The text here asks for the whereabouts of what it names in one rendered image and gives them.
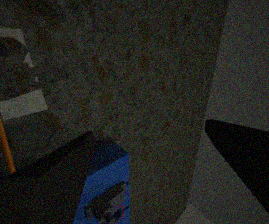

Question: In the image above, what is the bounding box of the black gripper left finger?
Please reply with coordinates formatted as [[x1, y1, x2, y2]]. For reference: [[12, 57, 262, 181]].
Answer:
[[0, 131, 95, 224]]

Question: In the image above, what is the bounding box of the blue flat deck plate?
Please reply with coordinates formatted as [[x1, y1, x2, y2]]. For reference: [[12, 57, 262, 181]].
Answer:
[[73, 142, 130, 224]]

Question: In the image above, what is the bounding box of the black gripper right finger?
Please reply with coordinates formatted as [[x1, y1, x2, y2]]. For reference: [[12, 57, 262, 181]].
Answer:
[[205, 119, 269, 214]]

